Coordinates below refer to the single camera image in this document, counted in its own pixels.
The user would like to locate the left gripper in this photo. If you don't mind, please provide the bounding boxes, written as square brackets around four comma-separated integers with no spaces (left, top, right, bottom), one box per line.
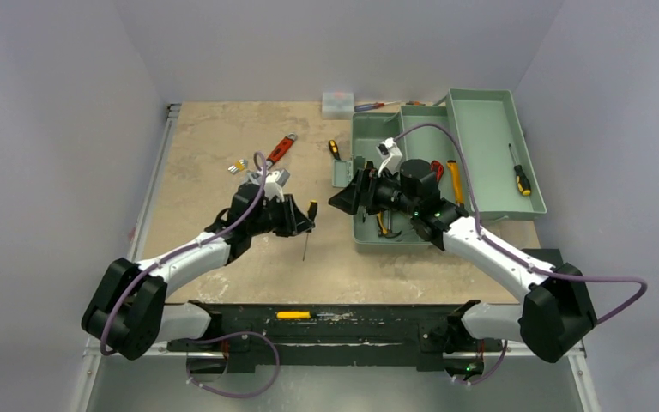
[247,194,313,238]

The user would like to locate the medium black yellow screwdriver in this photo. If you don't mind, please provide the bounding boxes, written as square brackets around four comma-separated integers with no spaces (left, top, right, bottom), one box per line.
[302,228,311,261]

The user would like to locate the stubby black yellow screwdriver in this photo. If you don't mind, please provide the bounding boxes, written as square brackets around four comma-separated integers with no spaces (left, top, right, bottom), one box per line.
[328,140,342,161]

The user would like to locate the yellow needle nose pliers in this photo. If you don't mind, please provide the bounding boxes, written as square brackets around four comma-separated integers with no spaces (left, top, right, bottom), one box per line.
[376,211,402,239]

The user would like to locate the yellow black utility knife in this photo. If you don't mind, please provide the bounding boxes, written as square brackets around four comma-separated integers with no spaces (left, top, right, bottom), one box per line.
[447,160,464,208]

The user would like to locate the green plastic tool box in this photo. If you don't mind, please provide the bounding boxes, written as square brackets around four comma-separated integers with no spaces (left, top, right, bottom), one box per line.
[332,88,547,227]

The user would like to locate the long black yellow screwdriver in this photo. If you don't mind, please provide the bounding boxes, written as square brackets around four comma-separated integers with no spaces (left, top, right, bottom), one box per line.
[508,143,532,197]

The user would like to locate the red black utility knife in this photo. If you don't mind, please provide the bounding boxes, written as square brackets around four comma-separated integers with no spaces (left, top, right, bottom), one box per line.
[431,161,444,182]

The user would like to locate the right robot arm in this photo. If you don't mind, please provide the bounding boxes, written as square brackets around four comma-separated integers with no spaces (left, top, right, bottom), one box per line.
[328,160,598,363]

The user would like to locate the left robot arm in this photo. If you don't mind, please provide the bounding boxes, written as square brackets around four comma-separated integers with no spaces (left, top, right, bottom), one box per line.
[81,183,318,360]

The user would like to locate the red adjustable wrench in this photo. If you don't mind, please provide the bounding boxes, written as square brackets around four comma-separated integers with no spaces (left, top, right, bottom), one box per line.
[266,132,298,169]

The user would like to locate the red blue small screwdriver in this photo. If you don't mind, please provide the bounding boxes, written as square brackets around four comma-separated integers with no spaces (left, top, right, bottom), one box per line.
[354,100,398,112]

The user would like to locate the small clear parts box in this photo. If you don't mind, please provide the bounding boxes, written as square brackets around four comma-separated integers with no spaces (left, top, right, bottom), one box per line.
[321,92,355,120]

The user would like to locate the small yellow hex key set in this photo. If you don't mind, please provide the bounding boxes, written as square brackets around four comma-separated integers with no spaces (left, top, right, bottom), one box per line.
[227,159,248,174]

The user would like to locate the yellow precision screwdriver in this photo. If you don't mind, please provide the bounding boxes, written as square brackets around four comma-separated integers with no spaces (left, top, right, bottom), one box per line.
[275,311,334,321]

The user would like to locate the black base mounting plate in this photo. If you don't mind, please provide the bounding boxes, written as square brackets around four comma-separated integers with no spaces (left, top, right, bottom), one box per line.
[167,304,502,379]

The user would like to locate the right black corner block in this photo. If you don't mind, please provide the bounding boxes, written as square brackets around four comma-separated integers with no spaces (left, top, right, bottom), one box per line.
[523,248,565,268]

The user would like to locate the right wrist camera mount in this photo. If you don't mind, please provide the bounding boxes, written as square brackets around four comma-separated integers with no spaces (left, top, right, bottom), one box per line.
[377,137,403,177]

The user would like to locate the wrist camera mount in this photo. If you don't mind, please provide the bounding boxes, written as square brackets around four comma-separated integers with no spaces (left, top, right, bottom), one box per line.
[244,168,291,203]
[377,137,403,177]

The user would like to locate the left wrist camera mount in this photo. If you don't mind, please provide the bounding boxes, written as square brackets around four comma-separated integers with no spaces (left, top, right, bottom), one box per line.
[244,168,291,203]

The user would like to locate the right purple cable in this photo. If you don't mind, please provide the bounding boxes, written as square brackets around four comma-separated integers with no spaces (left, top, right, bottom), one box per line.
[391,122,649,388]

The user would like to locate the purple cable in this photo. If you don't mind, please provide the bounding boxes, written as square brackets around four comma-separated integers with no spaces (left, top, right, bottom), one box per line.
[99,151,281,400]
[391,122,649,388]

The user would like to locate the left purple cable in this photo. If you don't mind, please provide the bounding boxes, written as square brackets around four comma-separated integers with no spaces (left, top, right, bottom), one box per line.
[99,151,281,400]

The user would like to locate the aluminium rail frame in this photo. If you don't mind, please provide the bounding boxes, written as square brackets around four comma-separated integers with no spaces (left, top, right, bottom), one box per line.
[83,102,601,412]

